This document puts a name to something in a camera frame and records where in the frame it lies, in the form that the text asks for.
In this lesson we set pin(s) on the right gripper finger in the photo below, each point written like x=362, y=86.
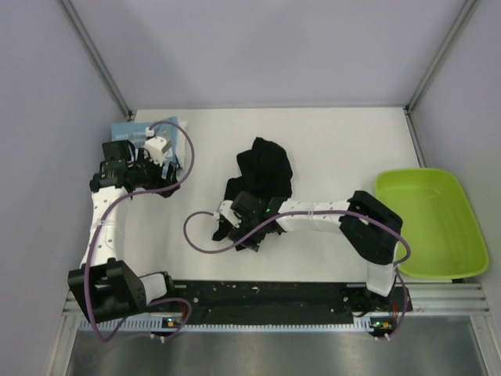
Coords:
x=251, y=243
x=223, y=230

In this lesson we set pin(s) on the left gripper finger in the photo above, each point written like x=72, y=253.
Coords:
x=170, y=182
x=173, y=154

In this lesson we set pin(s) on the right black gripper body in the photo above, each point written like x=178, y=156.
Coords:
x=246, y=225

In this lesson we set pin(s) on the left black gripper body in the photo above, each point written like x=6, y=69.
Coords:
x=148, y=175

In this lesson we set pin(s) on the black t shirt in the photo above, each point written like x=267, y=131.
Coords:
x=265, y=172

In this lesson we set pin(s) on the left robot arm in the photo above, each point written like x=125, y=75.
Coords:
x=105, y=286

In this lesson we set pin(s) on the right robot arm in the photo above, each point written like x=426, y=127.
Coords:
x=370, y=227

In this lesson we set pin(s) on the folded blue printed t shirt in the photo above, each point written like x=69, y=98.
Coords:
x=136, y=133

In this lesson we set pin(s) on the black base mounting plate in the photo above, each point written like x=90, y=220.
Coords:
x=273, y=316

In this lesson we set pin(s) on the green plastic bin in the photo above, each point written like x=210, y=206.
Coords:
x=438, y=223

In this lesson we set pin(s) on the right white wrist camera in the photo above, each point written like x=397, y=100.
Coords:
x=226, y=212

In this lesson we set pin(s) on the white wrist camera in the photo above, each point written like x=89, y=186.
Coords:
x=158, y=148
x=226, y=212

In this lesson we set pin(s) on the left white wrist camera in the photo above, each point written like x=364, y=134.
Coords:
x=158, y=148

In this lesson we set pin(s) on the left aluminium frame post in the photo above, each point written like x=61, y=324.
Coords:
x=96, y=58

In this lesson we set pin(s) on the aluminium frame post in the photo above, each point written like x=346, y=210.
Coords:
x=462, y=19
x=96, y=58

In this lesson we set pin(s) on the aluminium front rail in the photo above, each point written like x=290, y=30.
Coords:
x=446, y=303

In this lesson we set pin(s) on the right aluminium frame post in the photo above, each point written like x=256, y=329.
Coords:
x=462, y=19

